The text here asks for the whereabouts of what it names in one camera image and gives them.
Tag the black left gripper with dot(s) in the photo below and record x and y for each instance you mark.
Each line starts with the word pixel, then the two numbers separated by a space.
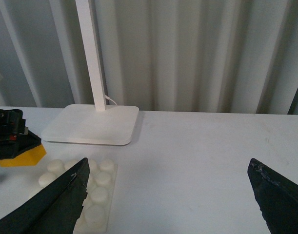
pixel 15 138

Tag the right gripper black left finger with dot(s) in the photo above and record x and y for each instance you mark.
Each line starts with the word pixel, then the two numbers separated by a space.
pixel 53 210

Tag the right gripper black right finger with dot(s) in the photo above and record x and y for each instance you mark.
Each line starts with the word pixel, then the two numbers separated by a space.
pixel 276 196

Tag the yellow two-stud toy block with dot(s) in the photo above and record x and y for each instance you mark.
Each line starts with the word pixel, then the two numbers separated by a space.
pixel 29 158

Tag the white studded base plate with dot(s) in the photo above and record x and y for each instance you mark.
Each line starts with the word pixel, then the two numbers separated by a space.
pixel 100 188

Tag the white desk lamp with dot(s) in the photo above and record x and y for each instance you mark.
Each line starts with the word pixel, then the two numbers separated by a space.
pixel 98 123

